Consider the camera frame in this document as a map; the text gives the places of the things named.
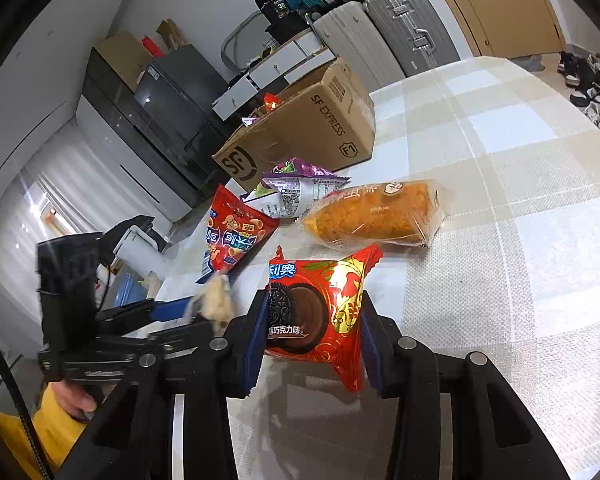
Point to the red chips packet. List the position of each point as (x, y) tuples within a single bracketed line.
[(235, 235)]

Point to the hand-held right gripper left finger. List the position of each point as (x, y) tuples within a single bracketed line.
[(252, 347)]

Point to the person's left hand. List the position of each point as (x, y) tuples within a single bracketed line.
[(77, 402)]

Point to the beige snack packet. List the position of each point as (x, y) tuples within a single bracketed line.
[(215, 297)]

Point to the grey refrigerator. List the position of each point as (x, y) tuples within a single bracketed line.
[(180, 95)]

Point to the brown paper bags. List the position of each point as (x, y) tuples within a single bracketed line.
[(171, 34)]

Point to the silver suitcase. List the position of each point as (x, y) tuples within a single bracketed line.
[(410, 30)]

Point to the flat cardboard carton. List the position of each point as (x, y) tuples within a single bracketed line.
[(122, 57)]

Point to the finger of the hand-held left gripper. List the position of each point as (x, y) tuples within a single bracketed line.
[(190, 337), (175, 310)]

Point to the group of loose shoes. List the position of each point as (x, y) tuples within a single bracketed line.
[(592, 90)]

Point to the white curtain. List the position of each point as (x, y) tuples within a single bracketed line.
[(40, 220)]

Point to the white dresser with drawers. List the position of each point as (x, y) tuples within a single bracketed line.
[(275, 67)]

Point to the black storage box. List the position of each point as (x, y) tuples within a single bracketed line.
[(287, 27)]

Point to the cream suitcase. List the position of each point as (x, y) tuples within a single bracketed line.
[(360, 45)]

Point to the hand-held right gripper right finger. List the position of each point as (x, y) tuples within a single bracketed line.
[(372, 347)]

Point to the purple candy packet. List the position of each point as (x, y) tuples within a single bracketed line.
[(300, 187)]

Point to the stacked beige bowls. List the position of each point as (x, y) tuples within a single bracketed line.
[(151, 282)]

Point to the red paper bag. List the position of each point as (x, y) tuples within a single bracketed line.
[(151, 46)]

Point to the wooden door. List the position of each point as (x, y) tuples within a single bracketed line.
[(495, 5)]

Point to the orange bread packet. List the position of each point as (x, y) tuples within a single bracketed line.
[(375, 212)]

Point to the stacked blue bowls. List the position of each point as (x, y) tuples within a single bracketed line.
[(127, 292)]

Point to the small purple snack packet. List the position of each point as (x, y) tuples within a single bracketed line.
[(251, 122)]

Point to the oval mirror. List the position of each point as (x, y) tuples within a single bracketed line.
[(240, 40)]

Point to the white tall cabinet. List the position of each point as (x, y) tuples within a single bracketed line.
[(130, 160)]

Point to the black shopping bag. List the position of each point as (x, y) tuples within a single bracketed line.
[(272, 6)]

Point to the white kettle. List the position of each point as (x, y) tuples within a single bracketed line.
[(140, 250)]

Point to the black glass cabinet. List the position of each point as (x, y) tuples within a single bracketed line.
[(120, 115)]

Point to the brown cardboard box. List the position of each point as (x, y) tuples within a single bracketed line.
[(300, 130)]

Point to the red cookie packet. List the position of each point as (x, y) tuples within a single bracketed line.
[(312, 310)]

